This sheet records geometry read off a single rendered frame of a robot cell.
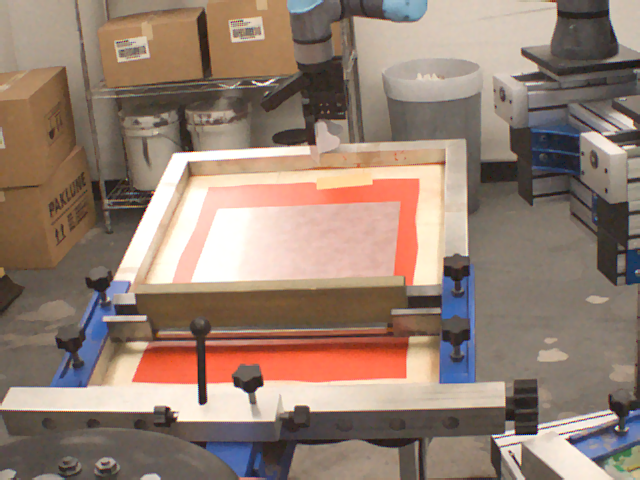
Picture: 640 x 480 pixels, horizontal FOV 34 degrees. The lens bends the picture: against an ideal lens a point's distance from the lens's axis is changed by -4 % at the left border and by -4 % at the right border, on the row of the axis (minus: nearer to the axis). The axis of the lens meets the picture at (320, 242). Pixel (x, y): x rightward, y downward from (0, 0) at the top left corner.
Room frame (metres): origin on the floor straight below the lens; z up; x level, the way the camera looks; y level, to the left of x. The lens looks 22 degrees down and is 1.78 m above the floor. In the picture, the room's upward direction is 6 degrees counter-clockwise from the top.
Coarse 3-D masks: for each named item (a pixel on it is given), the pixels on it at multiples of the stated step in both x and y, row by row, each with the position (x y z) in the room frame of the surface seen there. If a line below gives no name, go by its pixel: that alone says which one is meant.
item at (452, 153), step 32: (192, 160) 2.08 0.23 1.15; (224, 160) 2.07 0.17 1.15; (256, 160) 2.06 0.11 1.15; (288, 160) 2.05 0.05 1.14; (320, 160) 2.04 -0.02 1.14; (352, 160) 2.03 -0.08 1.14; (384, 160) 2.02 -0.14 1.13; (416, 160) 2.01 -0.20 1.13; (448, 160) 1.95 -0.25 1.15; (160, 192) 1.96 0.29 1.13; (448, 192) 1.83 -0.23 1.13; (160, 224) 1.85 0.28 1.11; (448, 224) 1.72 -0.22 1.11; (128, 256) 1.74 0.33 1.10; (96, 384) 1.42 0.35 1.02; (352, 384) 1.33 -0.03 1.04; (384, 384) 1.32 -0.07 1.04; (416, 384) 1.31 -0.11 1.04
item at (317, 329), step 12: (324, 324) 1.47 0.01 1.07; (336, 324) 1.46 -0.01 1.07; (348, 324) 1.46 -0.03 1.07; (360, 324) 1.46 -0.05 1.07; (372, 324) 1.45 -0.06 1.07; (384, 324) 1.45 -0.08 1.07; (168, 336) 1.50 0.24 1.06; (180, 336) 1.49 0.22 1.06; (192, 336) 1.49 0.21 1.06; (216, 336) 1.48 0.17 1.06; (228, 336) 1.48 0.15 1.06
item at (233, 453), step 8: (208, 448) 1.16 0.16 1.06; (216, 448) 1.16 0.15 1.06; (224, 448) 1.16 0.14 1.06; (232, 448) 1.15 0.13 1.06; (240, 448) 1.15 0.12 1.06; (248, 448) 1.15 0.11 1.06; (256, 448) 1.17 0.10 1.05; (224, 456) 1.14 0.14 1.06; (232, 456) 1.14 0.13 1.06; (240, 456) 1.14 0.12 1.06; (248, 456) 1.14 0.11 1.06; (232, 464) 1.12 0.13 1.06; (240, 464) 1.12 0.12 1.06; (248, 464) 1.12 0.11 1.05; (240, 472) 1.11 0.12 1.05; (248, 472) 1.12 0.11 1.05
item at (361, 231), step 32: (320, 192) 1.95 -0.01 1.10; (352, 192) 1.94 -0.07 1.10; (384, 192) 1.92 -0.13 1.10; (416, 192) 1.91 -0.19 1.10; (320, 224) 1.84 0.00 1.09; (352, 224) 1.82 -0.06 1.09; (384, 224) 1.81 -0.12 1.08; (320, 256) 1.73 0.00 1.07; (352, 256) 1.72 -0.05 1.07; (384, 256) 1.70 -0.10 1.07; (416, 256) 1.69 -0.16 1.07; (288, 352) 1.47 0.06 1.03; (320, 352) 1.46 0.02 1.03; (352, 352) 1.45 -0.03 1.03; (384, 352) 1.44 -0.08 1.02
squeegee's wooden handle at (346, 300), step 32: (160, 288) 1.51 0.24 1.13; (192, 288) 1.50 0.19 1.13; (224, 288) 1.49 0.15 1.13; (256, 288) 1.48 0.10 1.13; (288, 288) 1.47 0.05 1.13; (320, 288) 1.46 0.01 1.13; (352, 288) 1.45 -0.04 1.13; (384, 288) 1.44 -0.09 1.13; (160, 320) 1.51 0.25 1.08; (224, 320) 1.49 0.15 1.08; (256, 320) 1.48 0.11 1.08; (288, 320) 1.48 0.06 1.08; (320, 320) 1.47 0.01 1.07; (352, 320) 1.46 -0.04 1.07; (384, 320) 1.45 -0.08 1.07
